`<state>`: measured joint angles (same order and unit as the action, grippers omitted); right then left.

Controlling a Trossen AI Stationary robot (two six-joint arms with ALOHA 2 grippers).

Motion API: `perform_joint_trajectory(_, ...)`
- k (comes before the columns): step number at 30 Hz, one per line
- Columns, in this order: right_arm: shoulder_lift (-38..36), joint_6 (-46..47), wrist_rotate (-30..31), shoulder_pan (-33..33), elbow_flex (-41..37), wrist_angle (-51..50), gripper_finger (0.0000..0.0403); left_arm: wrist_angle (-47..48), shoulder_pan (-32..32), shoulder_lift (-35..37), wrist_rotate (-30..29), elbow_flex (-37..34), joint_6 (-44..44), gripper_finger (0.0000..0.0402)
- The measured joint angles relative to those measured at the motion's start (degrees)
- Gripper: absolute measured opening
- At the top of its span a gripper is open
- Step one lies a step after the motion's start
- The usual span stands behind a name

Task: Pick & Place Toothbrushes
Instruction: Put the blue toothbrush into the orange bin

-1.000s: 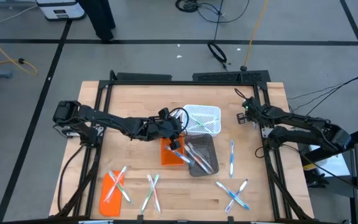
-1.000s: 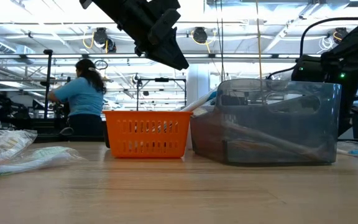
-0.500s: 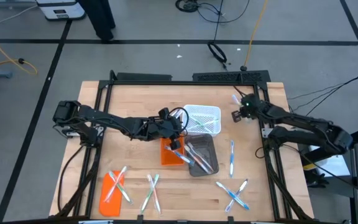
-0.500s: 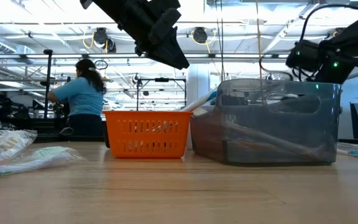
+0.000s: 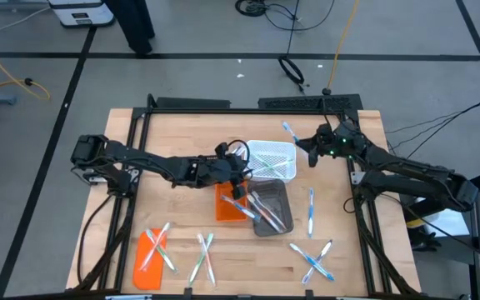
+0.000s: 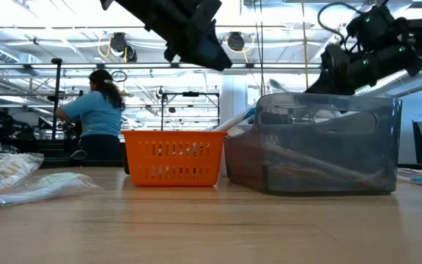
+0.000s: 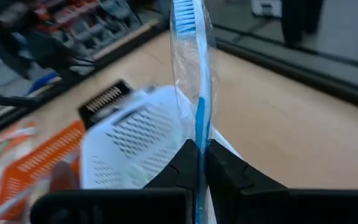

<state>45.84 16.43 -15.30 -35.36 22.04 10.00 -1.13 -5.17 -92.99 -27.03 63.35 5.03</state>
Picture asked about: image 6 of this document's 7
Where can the black pole stand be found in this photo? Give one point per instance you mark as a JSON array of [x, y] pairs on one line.
[[56, 84]]

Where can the clear plastic packets pile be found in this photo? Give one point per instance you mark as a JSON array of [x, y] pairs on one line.
[[50, 185]]

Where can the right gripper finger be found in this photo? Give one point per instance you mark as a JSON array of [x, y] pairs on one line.
[[332, 88]]

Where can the smoky grey transparent bin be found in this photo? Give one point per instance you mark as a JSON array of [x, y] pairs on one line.
[[343, 154]]

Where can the black plastic slotted basket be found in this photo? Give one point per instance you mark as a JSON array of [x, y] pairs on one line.
[[126, 161]]

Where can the purple toothbrush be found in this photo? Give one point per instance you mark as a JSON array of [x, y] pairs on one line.
[[416, 172]]

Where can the person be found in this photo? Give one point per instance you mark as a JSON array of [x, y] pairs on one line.
[[97, 113]]

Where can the black robot workstation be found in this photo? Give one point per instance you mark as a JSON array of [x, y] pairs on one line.
[[9, 128]]

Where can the orange plastic slotted basket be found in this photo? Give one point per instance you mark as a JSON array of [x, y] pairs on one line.
[[174, 179]]

